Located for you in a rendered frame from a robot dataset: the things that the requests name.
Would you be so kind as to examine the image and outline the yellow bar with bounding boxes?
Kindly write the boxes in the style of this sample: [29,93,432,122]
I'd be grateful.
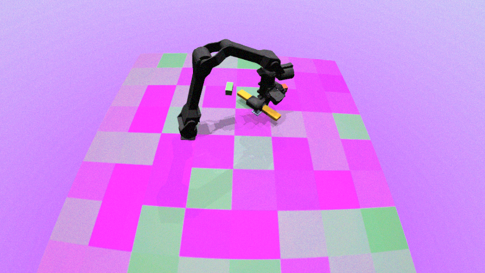
[237,90,281,121]

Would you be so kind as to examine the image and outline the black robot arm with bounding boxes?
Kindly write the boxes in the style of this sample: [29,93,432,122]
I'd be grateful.
[177,39,294,140]

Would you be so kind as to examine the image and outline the small green cube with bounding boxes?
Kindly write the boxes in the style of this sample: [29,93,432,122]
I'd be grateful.
[225,82,233,96]

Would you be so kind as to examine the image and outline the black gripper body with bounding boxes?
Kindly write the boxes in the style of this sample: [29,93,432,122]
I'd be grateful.
[246,81,283,111]

